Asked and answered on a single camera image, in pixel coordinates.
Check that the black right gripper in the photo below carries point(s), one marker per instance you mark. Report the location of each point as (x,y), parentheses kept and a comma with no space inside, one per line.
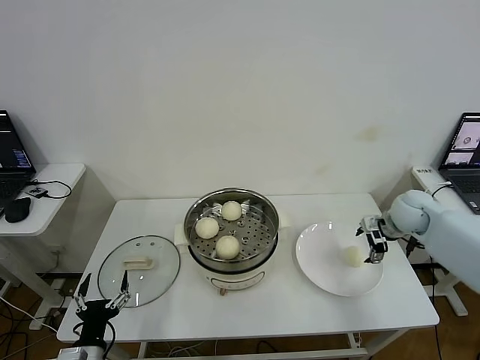
(378,228)

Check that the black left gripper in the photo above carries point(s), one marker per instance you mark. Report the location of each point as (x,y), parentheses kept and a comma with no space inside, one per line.
(95,315)

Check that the white steamed baozi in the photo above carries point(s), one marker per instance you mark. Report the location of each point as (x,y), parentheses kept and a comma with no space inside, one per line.
(231,210)
(227,246)
(207,228)
(352,256)

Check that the round glass pot lid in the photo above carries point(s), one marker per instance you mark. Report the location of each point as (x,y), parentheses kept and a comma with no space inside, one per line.
(150,277)

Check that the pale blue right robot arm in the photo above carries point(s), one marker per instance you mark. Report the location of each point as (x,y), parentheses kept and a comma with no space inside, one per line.
(450,232)

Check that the stainless steel steamer basket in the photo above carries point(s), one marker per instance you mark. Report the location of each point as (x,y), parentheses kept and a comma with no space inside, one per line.
(258,236)

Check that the brown floor socket box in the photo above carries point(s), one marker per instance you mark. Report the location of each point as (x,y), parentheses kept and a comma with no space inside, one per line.
(67,291)

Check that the white round plate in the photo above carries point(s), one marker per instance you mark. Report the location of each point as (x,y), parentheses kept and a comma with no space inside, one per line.
(322,262)

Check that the grey laptop image windows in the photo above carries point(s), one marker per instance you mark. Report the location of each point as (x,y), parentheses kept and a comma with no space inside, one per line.
(463,180)

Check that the black computer mouse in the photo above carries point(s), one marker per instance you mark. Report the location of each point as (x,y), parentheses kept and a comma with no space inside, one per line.
(17,210)

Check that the small black hub device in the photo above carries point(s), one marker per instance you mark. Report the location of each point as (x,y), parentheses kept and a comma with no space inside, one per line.
(36,191)

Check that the cream electric cooker pot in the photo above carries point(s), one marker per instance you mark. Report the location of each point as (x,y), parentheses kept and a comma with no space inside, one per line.
(232,279)

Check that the black laptop dark screen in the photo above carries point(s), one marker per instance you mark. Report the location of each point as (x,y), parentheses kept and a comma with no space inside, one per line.
(11,150)

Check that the white wall socket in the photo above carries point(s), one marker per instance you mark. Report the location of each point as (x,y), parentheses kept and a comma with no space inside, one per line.
(56,248)

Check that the white table frame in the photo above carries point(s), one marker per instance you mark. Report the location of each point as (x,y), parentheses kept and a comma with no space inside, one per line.
(262,354)

